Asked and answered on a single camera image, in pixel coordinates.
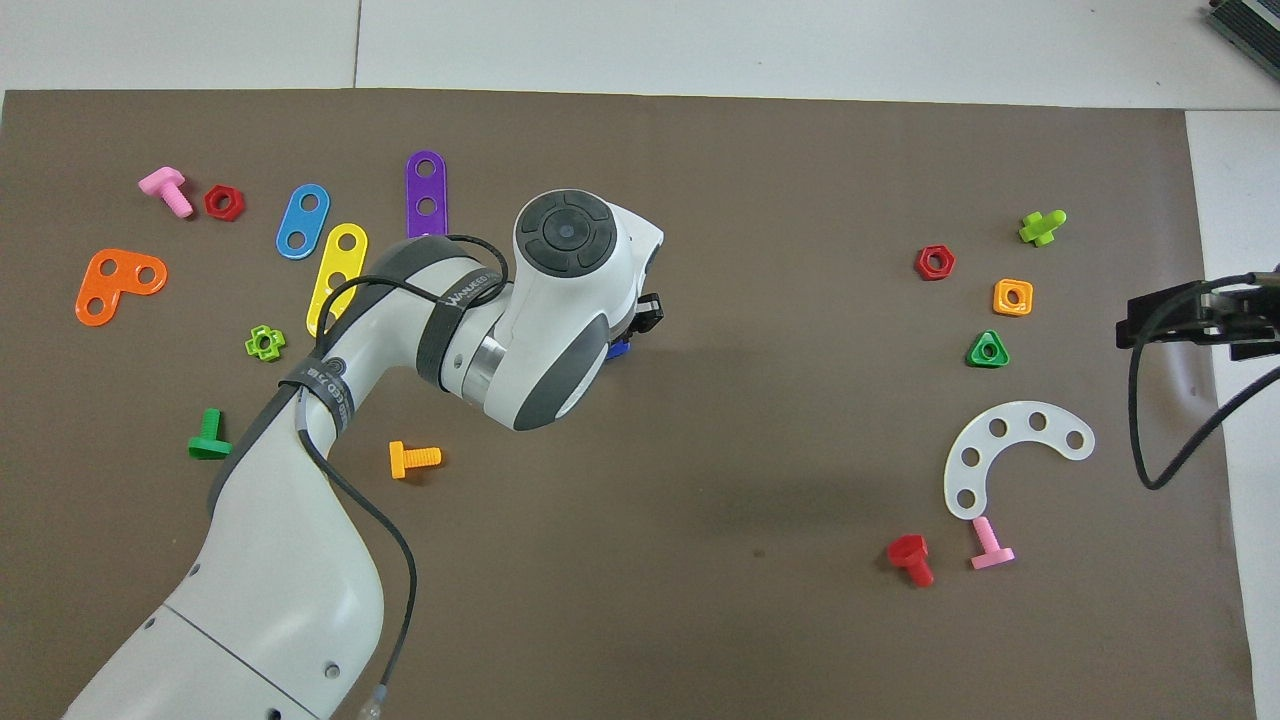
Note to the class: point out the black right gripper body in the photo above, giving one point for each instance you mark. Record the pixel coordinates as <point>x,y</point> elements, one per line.
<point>1245,300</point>

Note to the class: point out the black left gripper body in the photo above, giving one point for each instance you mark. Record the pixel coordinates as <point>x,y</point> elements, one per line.
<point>650,315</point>

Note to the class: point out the blue plastic screw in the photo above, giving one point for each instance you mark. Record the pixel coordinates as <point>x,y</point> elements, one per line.
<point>618,350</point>

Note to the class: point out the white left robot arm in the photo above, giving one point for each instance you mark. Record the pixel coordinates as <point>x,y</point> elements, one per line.
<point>280,560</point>

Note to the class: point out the lime green cross screw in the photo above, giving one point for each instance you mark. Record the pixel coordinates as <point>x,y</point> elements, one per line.
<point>1040,230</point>

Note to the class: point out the orange square plastic nut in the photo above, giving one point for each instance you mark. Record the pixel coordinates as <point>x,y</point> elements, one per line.
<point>999,298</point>

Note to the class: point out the green triangle plastic nut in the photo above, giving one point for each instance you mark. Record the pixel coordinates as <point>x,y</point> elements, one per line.
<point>975,358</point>

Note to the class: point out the red hexagon plastic nut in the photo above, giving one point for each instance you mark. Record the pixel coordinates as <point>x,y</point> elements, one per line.
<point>211,203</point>
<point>922,263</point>

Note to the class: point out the orange plastic screw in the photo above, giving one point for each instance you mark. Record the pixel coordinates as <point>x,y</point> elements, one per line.
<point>400,460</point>

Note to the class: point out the pink plastic screw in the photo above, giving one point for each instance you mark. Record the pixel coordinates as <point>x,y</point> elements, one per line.
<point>990,550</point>
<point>160,183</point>

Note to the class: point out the red plastic screw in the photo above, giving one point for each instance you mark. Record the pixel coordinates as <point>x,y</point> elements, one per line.
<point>908,550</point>

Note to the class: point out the lime green cross nut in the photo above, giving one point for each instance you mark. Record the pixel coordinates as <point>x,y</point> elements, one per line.
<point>277,345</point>

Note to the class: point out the green plastic screw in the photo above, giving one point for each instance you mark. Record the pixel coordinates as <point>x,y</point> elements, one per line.
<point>210,440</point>

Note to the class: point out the brown table mat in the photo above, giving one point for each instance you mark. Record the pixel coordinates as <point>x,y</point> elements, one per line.
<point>750,300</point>

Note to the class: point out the white curved perforated strip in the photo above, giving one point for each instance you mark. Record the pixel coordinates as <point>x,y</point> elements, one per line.
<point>1018,425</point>

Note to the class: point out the purple four-hole strip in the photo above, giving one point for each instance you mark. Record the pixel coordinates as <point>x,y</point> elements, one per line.
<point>426,190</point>

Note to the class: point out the grey ribbed device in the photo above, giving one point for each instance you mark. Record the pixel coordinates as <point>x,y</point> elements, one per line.
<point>1255,25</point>

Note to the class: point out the yellow three-hole strip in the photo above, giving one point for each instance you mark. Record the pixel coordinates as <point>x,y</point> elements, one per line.
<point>342,262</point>

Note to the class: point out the blue two-hole strip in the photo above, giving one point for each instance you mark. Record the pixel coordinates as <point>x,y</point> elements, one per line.
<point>303,222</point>

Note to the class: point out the orange heart-shaped plate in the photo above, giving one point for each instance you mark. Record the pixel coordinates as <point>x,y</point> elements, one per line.
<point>115,290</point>

